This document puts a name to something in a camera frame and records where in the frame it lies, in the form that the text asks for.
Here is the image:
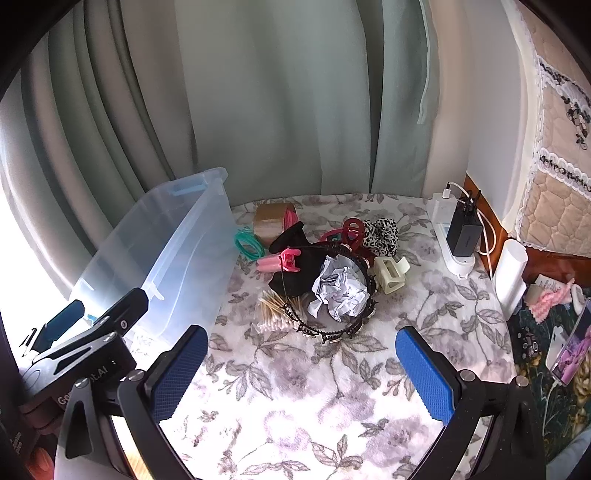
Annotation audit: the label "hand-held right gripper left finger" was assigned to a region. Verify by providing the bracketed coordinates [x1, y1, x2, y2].
[55, 324, 208, 480]

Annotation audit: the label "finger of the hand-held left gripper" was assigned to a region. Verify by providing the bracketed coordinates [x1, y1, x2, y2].
[33, 287, 149, 366]
[21, 299, 88, 357]

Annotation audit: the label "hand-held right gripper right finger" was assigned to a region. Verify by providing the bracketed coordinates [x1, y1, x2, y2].
[396, 325, 548, 480]

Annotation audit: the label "clear plastic container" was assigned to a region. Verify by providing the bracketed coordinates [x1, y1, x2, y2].
[69, 167, 241, 344]

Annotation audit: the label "cream claw clip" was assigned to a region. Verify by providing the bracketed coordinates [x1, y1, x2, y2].
[373, 255, 411, 295]

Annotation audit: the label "bag of cotton swabs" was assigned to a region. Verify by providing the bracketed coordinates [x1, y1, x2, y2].
[252, 290, 305, 335]

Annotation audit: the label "white paper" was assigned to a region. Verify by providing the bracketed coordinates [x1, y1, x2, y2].
[308, 255, 370, 322]

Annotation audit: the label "black toothed headband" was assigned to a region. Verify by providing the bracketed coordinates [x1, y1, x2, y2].
[281, 242, 377, 342]

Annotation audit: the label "leopard print scrunchie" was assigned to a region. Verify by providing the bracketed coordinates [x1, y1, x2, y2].
[360, 218, 400, 258]

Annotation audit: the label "black fuzzy cloth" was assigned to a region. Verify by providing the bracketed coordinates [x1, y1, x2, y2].
[269, 222, 333, 296]

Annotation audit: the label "pink hair clip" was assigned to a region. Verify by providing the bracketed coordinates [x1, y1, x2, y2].
[257, 247, 303, 274]

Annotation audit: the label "red claw clip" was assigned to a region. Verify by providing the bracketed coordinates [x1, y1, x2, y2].
[320, 218, 370, 259]

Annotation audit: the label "white floral blanket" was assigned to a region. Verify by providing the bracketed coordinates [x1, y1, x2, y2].
[124, 193, 518, 480]

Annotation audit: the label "black toy car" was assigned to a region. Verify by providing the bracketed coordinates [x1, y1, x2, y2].
[519, 325, 541, 358]

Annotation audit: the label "white power strip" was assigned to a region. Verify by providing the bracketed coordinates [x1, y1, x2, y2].
[426, 194, 476, 279]

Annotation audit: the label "white cylinder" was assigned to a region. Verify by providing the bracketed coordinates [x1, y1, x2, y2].
[493, 239, 528, 319]

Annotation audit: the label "white phone case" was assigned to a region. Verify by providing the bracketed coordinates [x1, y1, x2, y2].
[546, 324, 570, 372]

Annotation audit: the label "teal coiled ties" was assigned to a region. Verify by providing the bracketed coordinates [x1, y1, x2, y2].
[234, 226, 266, 259]

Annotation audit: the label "black charger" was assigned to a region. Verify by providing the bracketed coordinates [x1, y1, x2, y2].
[447, 200, 483, 257]

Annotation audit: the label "dark floral cloth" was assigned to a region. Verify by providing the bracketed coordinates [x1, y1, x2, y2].
[508, 286, 591, 462]

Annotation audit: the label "smartphone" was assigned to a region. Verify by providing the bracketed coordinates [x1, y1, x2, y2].
[551, 298, 591, 386]

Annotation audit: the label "pink cloth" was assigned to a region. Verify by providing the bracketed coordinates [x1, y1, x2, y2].
[538, 278, 575, 308]

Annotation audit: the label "white charger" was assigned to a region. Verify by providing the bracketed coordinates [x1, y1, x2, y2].
[431, 187, 455, 222]

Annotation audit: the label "brown tape roll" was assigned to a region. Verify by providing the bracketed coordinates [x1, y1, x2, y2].
[253, 202, 298, 247]

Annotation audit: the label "beige quilted bedspread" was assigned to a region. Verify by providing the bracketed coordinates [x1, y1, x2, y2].
[501, 0, 591, 257]

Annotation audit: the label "grey green curtain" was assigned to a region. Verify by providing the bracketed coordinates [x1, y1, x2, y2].
[0, 0, 439, 296]

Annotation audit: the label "brown wooden bed frame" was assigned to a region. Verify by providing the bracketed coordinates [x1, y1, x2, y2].
[464, 171, 591, 278]

